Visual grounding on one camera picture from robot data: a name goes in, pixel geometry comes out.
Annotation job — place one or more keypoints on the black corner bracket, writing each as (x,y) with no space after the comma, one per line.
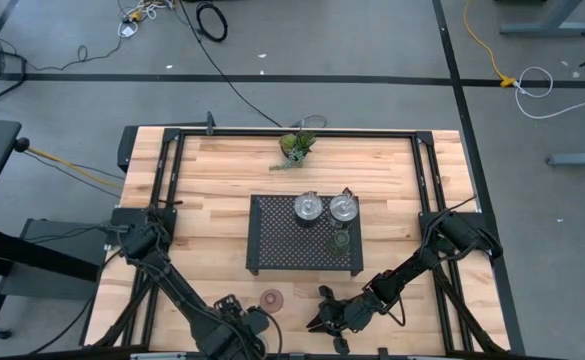
(127,145)

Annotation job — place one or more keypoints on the black desk base frame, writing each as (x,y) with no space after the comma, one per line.
(32,252)

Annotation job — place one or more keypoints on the grey table foot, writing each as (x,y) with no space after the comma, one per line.
(579,159)
(547,29)

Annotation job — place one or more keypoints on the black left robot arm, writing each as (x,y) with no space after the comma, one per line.
(172,280)

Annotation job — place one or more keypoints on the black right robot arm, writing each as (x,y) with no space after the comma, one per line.
(422,265)

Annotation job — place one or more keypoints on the printed silver tin candle holder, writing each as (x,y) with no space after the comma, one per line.
(308,206)
(343,207)

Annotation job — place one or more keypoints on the green glass candlestick holder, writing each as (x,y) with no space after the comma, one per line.
(340,244)

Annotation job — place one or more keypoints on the black perforated metal shelf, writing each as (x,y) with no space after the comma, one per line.
(282,240)

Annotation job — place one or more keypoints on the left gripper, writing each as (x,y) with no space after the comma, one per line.
(252,320)

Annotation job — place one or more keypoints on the potted green succulent plant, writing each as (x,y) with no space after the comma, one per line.
(294,147)

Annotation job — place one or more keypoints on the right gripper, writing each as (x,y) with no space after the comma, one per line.
(349,315)

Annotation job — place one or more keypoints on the brown coaster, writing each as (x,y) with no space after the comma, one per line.
(271,301)

